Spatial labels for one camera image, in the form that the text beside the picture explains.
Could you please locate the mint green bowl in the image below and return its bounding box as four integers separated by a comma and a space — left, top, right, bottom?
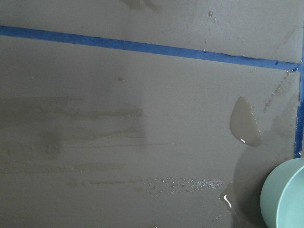
260, 158, 304, 228

